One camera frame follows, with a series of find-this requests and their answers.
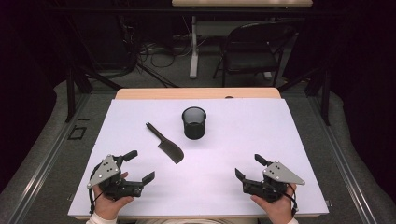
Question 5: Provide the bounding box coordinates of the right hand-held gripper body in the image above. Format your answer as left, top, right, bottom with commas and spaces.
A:
242, 161, 306, 203

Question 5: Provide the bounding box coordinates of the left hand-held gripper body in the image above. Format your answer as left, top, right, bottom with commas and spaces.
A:
87, 154, 144, 200

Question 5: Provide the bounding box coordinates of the dark brown comb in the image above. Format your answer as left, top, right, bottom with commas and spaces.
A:
145, 121, 185, 165

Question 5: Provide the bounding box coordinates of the black mesh cup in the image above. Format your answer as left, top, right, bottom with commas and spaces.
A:
181, 105, 207, 141

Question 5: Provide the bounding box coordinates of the person's right hand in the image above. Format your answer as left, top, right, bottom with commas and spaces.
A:
250, 183, 298, 224

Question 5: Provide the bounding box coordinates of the person's left hand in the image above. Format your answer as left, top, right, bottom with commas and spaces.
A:
92, 184, 134, 221

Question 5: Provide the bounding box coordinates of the white board mat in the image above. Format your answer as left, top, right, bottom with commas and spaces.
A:
67, 98, 330, 217

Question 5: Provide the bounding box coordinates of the wooden table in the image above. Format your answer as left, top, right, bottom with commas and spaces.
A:
74, 87, 326, 220

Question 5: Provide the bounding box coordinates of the black metal stand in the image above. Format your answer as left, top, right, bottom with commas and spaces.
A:
278, 62, 332, 127
64, 18, 124, 124

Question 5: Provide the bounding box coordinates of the black folding chair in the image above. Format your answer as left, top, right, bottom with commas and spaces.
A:
212, 21, 297, 88

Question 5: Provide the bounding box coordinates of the white-legged background desk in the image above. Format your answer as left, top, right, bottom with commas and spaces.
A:
171, 0, 314, 79

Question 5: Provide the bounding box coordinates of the right hand-held gripper cable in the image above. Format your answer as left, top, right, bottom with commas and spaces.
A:
283, 183, 299, 217

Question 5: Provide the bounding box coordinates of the hand-held gripper cable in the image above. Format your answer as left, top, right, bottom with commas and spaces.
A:
88, 167, 105, 216
283, 183, 299, 217

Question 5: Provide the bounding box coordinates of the left hand-held gripper cable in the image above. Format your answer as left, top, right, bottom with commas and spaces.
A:
88, 167, 105, 216

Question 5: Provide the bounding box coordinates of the metal floor rail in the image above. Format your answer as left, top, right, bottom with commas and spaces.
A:
8, 92, 92, 224
306, 92, 377, 224

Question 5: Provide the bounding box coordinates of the tangle of floor cables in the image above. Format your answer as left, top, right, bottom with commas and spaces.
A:
118, 15, 194, 88

